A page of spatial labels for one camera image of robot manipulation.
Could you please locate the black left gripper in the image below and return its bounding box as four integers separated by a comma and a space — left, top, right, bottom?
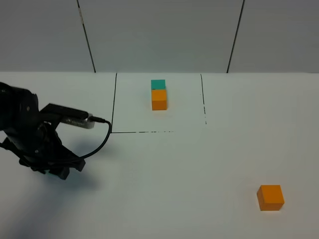
0, 123, 86, 180

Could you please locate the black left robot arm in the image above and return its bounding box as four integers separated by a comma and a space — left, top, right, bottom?
0, 83, 89, 180

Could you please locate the orange template block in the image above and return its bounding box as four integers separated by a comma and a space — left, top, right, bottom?
152, 89, 167, 111

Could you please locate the teal template block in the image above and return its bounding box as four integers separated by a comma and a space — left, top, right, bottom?
151, 79, 166, 90

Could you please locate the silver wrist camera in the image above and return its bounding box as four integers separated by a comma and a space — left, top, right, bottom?
40, 104, 95, 129

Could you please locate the black camera cable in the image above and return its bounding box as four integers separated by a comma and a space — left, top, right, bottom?
74, 116, 112, 160

